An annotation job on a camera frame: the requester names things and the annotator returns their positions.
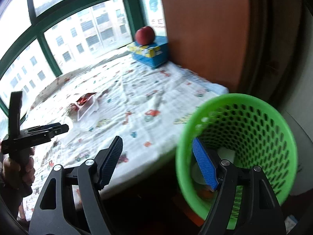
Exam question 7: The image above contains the green mesh trash basket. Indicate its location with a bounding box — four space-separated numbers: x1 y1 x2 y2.
176 93 298 219

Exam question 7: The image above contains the person's left hand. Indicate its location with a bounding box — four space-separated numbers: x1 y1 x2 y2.
2 147 35 189

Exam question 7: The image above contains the crumpled white paper bag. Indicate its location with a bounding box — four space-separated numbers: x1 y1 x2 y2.
66 103 79 119

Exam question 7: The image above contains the round clear plastic lid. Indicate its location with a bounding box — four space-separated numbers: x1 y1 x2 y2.
79 112 98 132

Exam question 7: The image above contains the orange snack wrapper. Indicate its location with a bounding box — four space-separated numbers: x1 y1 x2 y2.
76 92 96 106

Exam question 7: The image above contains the clear rectangular plastic container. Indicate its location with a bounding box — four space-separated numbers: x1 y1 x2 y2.
77 95 99 121

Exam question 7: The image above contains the printed white bed sheet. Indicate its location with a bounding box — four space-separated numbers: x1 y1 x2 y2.
22 54 228 220

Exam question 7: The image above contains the blue tissue box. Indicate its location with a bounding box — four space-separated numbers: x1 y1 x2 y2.
127 36 169 69

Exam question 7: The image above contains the red apple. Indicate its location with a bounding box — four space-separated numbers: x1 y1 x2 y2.
135 26 156 46

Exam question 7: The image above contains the brown wooden cabinet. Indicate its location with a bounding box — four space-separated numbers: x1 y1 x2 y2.
162 0 258 93

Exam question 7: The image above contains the green window frame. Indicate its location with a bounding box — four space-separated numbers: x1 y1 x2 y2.
1 0 152 125

